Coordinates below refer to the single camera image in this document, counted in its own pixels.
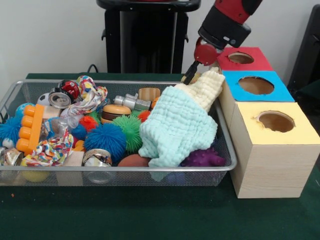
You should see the wooden three-hole sorting box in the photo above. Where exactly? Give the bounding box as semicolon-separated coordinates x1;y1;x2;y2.
206;46;320;200

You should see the silver toy robot figure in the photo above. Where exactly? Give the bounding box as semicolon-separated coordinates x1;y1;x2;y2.
113;93;152;111

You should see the yellow plush duck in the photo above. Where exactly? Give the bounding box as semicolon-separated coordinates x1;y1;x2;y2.
181;72;202;85

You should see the dark green table cloth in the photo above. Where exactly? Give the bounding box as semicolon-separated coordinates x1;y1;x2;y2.
0;72;320;240
288;79;320;121

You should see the silver wire mesh bin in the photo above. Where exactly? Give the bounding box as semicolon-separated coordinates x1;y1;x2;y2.
0;79;238;187

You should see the black chair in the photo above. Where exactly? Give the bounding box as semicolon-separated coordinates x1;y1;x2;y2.
287;4;320;87

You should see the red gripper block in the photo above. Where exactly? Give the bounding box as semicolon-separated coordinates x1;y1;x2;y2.
181;37;218;85

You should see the purple knobbly rubber ball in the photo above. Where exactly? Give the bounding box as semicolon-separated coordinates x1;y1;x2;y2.
180;147;227;168

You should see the cream muslin cloth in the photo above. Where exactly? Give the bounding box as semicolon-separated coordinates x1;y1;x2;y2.
174;66;227;112

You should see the green spiky puffer ball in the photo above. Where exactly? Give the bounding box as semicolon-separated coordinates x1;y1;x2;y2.
111;114;143;154

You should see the colourful crumpled cloth ball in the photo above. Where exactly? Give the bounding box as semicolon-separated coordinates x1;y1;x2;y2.
59;75;109;118
22;128;75;167

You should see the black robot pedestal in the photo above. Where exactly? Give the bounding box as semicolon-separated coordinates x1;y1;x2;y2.
96;0;202;74

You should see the mint green muslin cloth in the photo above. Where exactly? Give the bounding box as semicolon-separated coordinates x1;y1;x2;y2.
138;87;218;182

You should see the orange pegged toy block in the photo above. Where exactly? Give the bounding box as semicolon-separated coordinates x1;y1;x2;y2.
15;103;46;156

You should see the blue puffer ball with eyes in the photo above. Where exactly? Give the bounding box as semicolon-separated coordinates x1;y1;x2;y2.
83;122;128;163

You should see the toy burger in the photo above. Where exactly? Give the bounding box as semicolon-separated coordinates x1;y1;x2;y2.
100;104;132;125

